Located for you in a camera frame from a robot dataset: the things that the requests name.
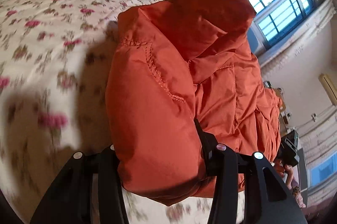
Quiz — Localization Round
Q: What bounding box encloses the floral quilt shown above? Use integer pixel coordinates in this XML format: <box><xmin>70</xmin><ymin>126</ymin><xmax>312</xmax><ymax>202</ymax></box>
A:
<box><xmin>0</xmin><ymin>0</ymin><xmax>245</xmax><ymax>224</ymax></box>

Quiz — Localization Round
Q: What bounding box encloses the barred window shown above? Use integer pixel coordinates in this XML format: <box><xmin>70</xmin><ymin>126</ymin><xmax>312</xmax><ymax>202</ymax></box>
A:
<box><xmin>232</xmin><ymin>0</ymin><xmax>320</xmax><ymax>49</ymax></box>

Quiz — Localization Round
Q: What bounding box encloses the floral curtain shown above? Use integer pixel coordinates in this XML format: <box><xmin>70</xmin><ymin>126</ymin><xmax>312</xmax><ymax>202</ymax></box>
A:
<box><xmin>259</xmin><ymin>0</ymin><xmax>337</xmax><ymax>70</ymax></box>
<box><xmin>297</xmin><ymin>104</ymin><xmax>337</xmax><ymax>205</ymax></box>

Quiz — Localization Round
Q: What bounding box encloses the small bright window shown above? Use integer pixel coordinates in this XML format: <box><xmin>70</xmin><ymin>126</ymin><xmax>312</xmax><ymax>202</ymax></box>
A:
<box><xmin>308</xmin><ymin>156</ymin><xmax>337</xmax><ymax>188</ymax></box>

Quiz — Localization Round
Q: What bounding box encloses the dark wooden side table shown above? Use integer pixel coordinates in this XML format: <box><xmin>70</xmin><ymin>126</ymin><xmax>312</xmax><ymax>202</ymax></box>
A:
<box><xmin>274</xmin><ymin>87</ymin><xmax>293</xmax><ymax>131</ymax></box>

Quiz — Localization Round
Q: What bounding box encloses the air conditioner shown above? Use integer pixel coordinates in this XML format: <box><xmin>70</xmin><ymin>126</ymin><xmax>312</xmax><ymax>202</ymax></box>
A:
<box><xmin>318</xmin><ymin>74</ymin><xmax>337</xmax><ymax>105</ymax></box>

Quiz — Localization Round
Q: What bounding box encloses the orange quilted jacket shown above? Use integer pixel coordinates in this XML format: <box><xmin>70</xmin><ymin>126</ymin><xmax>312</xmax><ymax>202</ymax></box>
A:
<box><xmin>105</xmin><ymin>0</ymin><xmax>283</xmax><ymax>207</ymax></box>

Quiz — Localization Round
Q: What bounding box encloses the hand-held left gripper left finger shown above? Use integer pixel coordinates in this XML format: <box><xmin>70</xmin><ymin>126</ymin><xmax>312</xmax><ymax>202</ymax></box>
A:
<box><xmin>30</xmin><ymin>144</ymin><xmax>129</xmax><ymax>224</ymax></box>

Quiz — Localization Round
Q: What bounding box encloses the person's right hand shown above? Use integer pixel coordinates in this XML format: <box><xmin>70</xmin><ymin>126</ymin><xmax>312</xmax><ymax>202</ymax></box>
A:
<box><xmin>275</xmin><ymin>161</ymin><xmax>293</xmax><ymax>188</ymax></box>

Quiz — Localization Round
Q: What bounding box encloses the person's right forearm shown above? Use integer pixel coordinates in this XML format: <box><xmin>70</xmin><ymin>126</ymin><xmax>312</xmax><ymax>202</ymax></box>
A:
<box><xmin>288</xmin><ymin>182</ymin><xmax>307</xmax><ymax>209</ymax></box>

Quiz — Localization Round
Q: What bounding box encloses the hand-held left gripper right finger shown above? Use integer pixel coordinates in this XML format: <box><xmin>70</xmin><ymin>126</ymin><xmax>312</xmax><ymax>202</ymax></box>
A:
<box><xmin>193</xmin><ymin>119</ymin><xmax>307</xmax><ymax>224</ymax></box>

